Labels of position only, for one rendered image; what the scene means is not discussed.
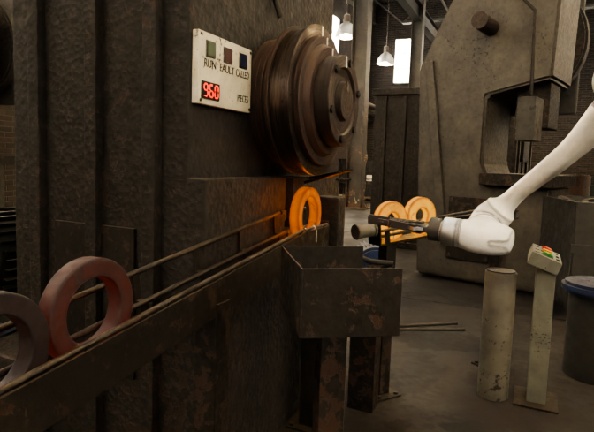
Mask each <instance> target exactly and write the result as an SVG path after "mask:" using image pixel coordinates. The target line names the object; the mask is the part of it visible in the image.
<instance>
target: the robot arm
mask: <svg viewBox="0 0 594 432"><path fill-rule="evenodd" d="M593 148H594V101H593V103H592V104H591V105H590V106H589V108H588V109H587V110H586V111H585V113H584V114H583V116H582V117H581V119H580V120H579V121H578V123H577V124H576V125H575V127H574V128H573V130H572V131H571V132H570V133H569V135H568V136H567V137H566V138H565V139H564V140H563V141H562V142H561V143H560V144H559V145H558V146H557V147H556V148H555V149H554V150H553V151H552V152H551V153H550V154H549V155H548V156H547V157H546V158H545V159H544V160H542V161H541V162H540V163H539V164H538V165H536V166H535V167H534V168H533V169H532V170H531V171H529V172H528V173H527V174H526V175H525V176H524V177H523V178H521V179H520V180H519V181H518V182H517V183H515V184H514V185H513V186H512V187H510V188H509V189H508V190H507V191H506V192H504V193H503V194H502V195H500V196H499V197H497V198H489V199H488V200H486V201H485V202H483V203H482V204H480V205H479V206H478V207H477V208H476V209H475V210H474V211H473V213H472V214H471V216H470V218H469V219H460V218H452V217H445V218H444V220H443V218H437V217H431V218H430V221H429V223H428V224H427V223H425V222H424V221H423V220H420V221H417V220H409V219H403V218H396V217H394V218H392V217H390V216H378V215H372V214H369V220H368V224H377V225H383V226H388V227H389V228H394V229H399V230H403V231H411V232H413V233H415V232H416V233H419V234H422V233H424V232H426V233H427V240H431V241H437V242H439V241H440V244H441V245H446V246H454V247H458V248H462V249H464V250H466V251H468V252H471V253H475V254H485V255H505V254H509V253H510V252H511V250H512V248H513V245H514V230H513V229H512V228H510V227H508V225H509V224H510V223H511V222H512V221H513V220H514V211H515V209H516V208H517V207H518V205H519V204H520V203H521V202H522V201H523V200H524V199H525V198H527V197H528V196H529V195H530V194H532V193H533V192H535V191H536V190H537V189H538V188H540V187H541V186H543V185H544V184H546V183H547V182H549V181H550V180H551V179H553V178H555V177H556V176H558V175H559V174H560V173H561V172H562V171H564V170H565V169H566V168H568V167H569V166H570V165H572V164H573V163H574V162H576V161H577V160H578V159H580V158H581V157H582V156H583V155H585V154H586V153H588V152H589V151H590V150H592V149H593Z"/></svg>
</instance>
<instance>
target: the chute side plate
mask: <svg viewBox="0 0 594 432"><path fill-rule="evenodd" d="M329 228H330V226H324V227H322V228H318V229H314V230H311V231H306V232H303V233H302V234H301V235H299V236H297V237H295V238H293V239H291V240H289V241H287V242H286V243H284V244H282V245H281V246H278V247H276V248H274V249H272V250H271V251H269V252H268V253H266V254H263V255H261V256H260V257H258V258H256V259H254V260H252V261H251V262H249V263H247V264H245V265H243V266H241V267H239V268H238V269H236V270H234V271H232V272H230V273H229V274H227V275H225V276H223V277H220V278H219V279H218V280H216V281H214V282H212V283H210V284H208V285H206V286H204V287H202V288H201V289H199V290H197V291H196V292H193V293H191V294H189V295H187V296H186V297H185V298H183V299H180V300H178V301H176V302H175V303H173V304H171V305H169V306H168V307H165V308H164V309H162V310H160V311H158V312H156V313H154V314H153V315H151V316H149V317H147V318H145V319H143V320H142V321H140V322H137V323H135V324H134V325H133V326H131V327H129V328H127V329H125V330H122V331H121V332H119V333H118V334H116V335H114V336H112V337H110V338H108V339H106V340H104V341H102V342H101V343H100V344H98V345H95V346H93V347H92V348H90V349H88V350H86V351H85V352H82V353H80V354H79V355H77V356H75V357H73V358H71V359H69V360H68V361H66V362H64V363H62V364H60V365H58V366H57V367H55V368H52V369H51V370H49V371H48V372H46V373H44V374H42V375H39V376H37V377H36V378H35V379H33V380H31V381H29V382H27V383H25V384H23V385H21V386H19V387H18V388H16V389H15V390H12V391H10V392H8V393H6V394H4V395H3V396H2V397H0V432H17V431H19V430H20V431H21V432H42V431H44V430H45V429H47V428H49V427H50V426H52V425H53V424H55V423H56V422H58V421H60V420H61V419H63V418H64V417H65V416H67V415H68V414H70V413H72V412H73V411H75V410H76V409H78V408H79V407H81V406H82V405H84V404H86V403H87V402H88V401H89V400H91V399H93V398H95V397H96V396H98V395H99V394H101V393H102V392H104V391H105V390H107V389H109V388H110V387H111V386H112V385H114V384H115V383H117V382H119V381H120V380H122V379H124V378H125V377H127V376H128V375H130V374H131V373H132V372H134V371H135V370H137V369H138V368H140V367H142V366H143V365H145V364H146V363H148V362H149V361H151V360H153V359H154V358H155V357H157V356H158V355H160V354H161V353H163V352H165V351H166V350H168V349H169V348H171V347H172V346H174V345H175V344H177V343H178V342H179V341H181V340H183V339H184V338H186V337H188V336H189V335H191V334H192V333H194V332H195V331H197V330H198V329H199V328H201V327H202V326H204V325H205V324H207V323H208V322H211V321H212V320H214V319H215V318H216V305H217V304H219V303H221V302H224V301H226V300H228V299H230V300H231V307H233V306H235V305H236V304H238V303H239V302H241V301H242V300H244V299H245V298H247V297H248V296H250V295H251V294H253V293H254V292H256V291H258V290H259V289H261V288H262V287H264V286H265V285H266V284H268V283H270V282H271V281H273V280H274V279H276V278H277V277H279V276H280V271H281V247H282V246H321V244H322V243H324V242H327V246H329ZM316 230H317V235H316Z"/></svg>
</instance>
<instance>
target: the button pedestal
mask: <svg viewBox="0 0 594 432"><path fill-rule="evenodd" d="M536 247H537V246H536V244H532V246H531V248H530V250H529V252H528V261H527V263H528V264H530V265H533V266H535V267H536V274H535V286H534V298H533V309H532V321H531V332H530V343H529V365H528V377H527V388H526V387H522V386H517V385H515V386H514V401H513V405H516V406H520V407H524V408H529V409H533V410H538V411H541V412H546V413H554V414H559V410H558V400H557V393H553V392H549V391H546V386H547V376H548V365H549V354H550V343H551V332H552V311H553V301H554V289H555V278H556V276H557V275H558V273H559V271H560V268H561V266H562V262H561V258H560V255H559V254H557V253H554V252H553V258H552V257H549V256H547V255H545V254H542V252H543V251H542V250H543V248H542V247H541V246H539V247H537V248H539V250H537V249H536ZM535 250H537V251H539V253H538V252H536V251H535Z"/></svg>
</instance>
